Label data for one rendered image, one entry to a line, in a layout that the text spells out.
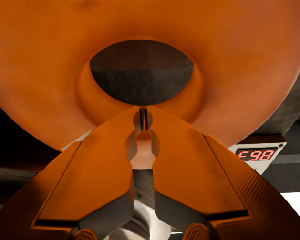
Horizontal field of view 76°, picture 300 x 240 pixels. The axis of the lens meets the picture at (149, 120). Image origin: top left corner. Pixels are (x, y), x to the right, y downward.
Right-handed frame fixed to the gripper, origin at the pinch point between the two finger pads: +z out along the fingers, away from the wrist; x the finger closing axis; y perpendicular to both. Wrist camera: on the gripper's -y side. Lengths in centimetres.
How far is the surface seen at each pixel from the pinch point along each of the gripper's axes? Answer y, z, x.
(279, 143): 18.2, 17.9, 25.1
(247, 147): 19.1, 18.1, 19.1
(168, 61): -0.7, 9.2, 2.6
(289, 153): 338, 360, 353
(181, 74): 2.9, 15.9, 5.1
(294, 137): 530, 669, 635
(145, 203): 14.1, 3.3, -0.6
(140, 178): 14.1, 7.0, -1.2
